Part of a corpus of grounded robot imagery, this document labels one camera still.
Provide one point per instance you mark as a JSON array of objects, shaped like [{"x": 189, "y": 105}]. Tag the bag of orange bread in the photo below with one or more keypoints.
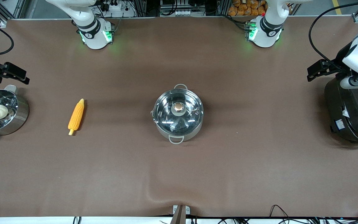
[{"x": 247, "y": 7}]

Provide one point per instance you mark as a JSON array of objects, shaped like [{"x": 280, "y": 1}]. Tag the steel steamer pot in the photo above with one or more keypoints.
[{"x": 19, "y": 116}]

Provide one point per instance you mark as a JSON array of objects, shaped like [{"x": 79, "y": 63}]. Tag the brown table cover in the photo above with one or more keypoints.
[{"x": 179, "y": 174}]

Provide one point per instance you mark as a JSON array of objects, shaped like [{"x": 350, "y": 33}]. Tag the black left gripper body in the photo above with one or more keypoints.
[{"x": 340, "y": 64}]

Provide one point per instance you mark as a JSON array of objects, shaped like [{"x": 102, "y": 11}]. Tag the black rice cooker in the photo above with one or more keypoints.
[{"x": 350, "y": 115}]

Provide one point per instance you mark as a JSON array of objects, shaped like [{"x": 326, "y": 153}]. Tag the glass pot lid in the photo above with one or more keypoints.
[{"x": 178, "y": 110}]

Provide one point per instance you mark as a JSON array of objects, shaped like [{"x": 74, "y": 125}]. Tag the white power strip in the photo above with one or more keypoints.
[{"x": 112, "y": 6}]

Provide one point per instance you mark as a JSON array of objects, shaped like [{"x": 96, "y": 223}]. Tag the yellow toy corn cob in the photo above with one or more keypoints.
[{"x": 75, "y": 117}]

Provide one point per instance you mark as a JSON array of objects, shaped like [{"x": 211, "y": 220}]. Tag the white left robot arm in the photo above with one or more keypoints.
[{"x": 267, "y": 31}]

